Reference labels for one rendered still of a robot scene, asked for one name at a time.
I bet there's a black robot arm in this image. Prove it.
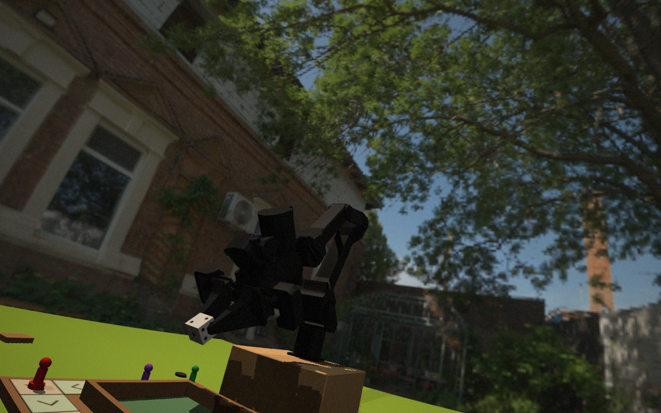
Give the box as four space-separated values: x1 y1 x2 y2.
224 204 368 363

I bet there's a green pawn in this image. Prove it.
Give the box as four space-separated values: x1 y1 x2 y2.
189 365 199 383

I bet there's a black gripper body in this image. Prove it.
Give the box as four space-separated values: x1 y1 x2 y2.
194 261 304 331

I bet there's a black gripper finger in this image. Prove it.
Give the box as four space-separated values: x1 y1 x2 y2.
207 285 268 335
197 278 230 319

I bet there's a purple game pawn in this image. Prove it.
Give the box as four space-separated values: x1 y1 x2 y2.
141 364 153 380

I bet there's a dark red game pawn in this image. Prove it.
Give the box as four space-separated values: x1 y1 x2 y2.
28 357 52 390

